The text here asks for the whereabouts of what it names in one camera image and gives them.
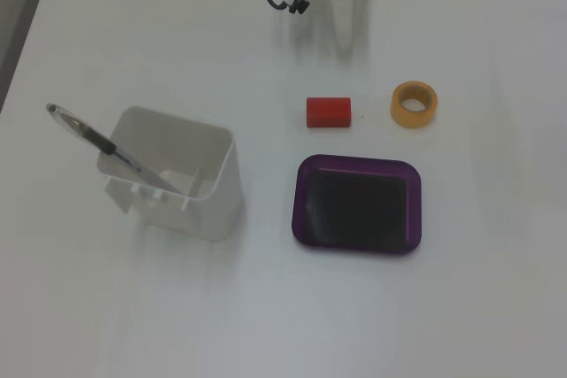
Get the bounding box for red cube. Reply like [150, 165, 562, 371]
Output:
[306, 96, 353, 130]

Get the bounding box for yellow masking tape roll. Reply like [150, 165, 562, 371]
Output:
[389, 80, 439, 129]

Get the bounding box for purple metal tray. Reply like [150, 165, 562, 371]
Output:
[291, 153, 423, 257]

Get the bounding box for white plastic pen holder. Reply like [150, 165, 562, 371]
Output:
[96, 105, 244, 243]

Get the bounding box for black ballpoint pen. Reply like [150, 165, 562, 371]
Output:
[45, 102, 179, 194]

